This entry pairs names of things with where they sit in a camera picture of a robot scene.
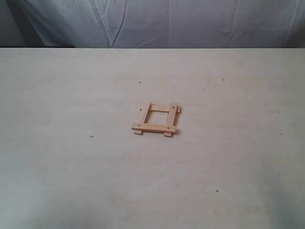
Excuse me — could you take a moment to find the wood strip with two magnets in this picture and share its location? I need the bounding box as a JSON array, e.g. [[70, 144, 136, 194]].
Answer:
[[132, 123, 176, 133]]

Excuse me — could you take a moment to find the horizontal plain wood strip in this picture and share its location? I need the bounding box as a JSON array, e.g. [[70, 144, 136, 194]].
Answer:
[[139, 104, 181, 114]]

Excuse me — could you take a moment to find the white backdrop cloth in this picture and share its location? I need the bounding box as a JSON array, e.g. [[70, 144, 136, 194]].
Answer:
[[0, 0, 305, 48]]

